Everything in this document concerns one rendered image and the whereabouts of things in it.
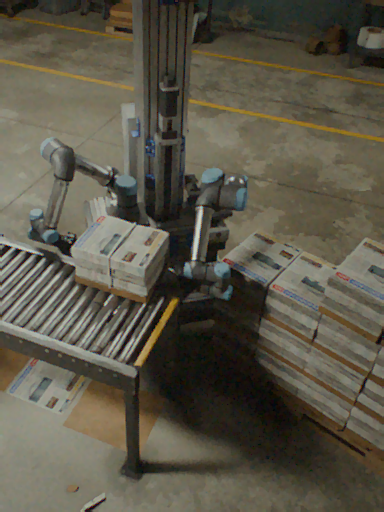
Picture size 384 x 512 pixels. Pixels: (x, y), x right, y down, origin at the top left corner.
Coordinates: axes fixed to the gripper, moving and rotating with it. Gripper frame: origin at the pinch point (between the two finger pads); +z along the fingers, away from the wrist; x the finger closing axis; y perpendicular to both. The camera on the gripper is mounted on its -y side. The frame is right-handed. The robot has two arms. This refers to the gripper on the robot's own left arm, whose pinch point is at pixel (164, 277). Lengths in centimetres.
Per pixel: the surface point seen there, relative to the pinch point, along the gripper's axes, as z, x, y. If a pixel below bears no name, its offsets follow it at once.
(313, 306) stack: -74, -5, 5
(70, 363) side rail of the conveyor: 17, 63, -4
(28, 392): 64, 43, -78
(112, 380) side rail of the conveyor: -3, 63, -5
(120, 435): 4, 47, -78
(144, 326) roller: -5.4, 35.5, 1.6
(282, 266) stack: -54, -28, 4
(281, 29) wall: 82, -672, -62
